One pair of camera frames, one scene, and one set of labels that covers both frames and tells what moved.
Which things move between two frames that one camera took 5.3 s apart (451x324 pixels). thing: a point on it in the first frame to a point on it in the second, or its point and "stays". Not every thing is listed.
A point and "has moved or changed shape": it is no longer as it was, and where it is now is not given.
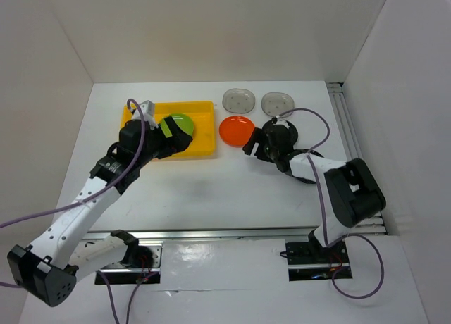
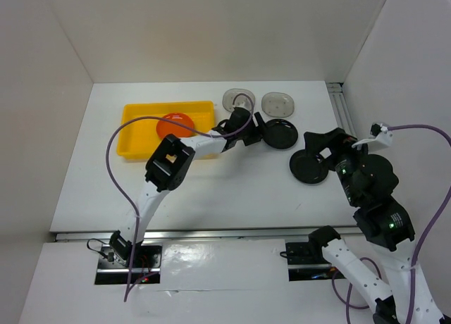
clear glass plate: x=275 y=103 stays
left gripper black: x=176 y=143 to x=257 y=131
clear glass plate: x=238 y=101 stays
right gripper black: x=256 y=137 to x=337 y=142
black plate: x=279 y=136 stays
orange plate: x=235 y=131 has moved or changed shape
